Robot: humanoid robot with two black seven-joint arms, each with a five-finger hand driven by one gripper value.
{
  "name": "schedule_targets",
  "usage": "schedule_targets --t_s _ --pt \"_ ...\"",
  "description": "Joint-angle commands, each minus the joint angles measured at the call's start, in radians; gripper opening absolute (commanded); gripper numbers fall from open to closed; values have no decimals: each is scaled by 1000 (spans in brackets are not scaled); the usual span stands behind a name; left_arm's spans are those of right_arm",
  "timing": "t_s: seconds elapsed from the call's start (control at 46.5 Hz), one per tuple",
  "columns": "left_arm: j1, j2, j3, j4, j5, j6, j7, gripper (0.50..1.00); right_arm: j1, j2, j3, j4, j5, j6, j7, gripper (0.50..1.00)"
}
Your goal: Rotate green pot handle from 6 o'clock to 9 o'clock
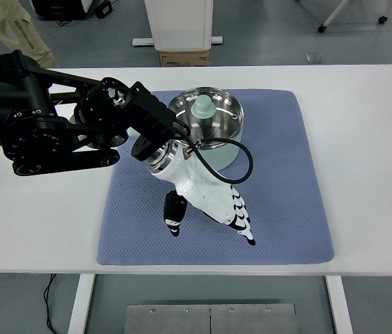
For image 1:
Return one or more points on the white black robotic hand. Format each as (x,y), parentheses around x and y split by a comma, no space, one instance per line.
(196,185)

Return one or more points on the green pot with handle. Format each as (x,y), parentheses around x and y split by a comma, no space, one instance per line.
(208,116)

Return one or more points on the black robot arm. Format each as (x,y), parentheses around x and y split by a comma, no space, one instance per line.
(52,122)

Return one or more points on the blue quilted mat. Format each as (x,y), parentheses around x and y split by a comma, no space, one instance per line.
(282,197)

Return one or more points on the cardboard box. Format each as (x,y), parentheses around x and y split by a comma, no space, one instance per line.
(200,58)

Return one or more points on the left white table leg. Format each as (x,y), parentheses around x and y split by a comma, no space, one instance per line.
(81,304)

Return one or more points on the white table leg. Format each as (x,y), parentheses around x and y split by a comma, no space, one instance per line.
(81,304)
(338,304)

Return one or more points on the metal floor plate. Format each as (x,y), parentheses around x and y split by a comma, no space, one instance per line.
(214,318)

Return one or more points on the grey floor outlet cover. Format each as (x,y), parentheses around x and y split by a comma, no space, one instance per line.
(315,58)

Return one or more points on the right white table leg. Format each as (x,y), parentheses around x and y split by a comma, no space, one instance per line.
(338,304)

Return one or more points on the black equipment case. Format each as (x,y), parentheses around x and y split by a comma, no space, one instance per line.
(70,9)

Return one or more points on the person in khaki trousers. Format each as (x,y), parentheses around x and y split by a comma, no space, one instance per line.
(18,32)

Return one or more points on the white pedestal stand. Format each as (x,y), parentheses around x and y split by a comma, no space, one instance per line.
(179,25)

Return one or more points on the white wheeled cart frame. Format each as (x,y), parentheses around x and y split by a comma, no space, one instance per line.
(329,14)

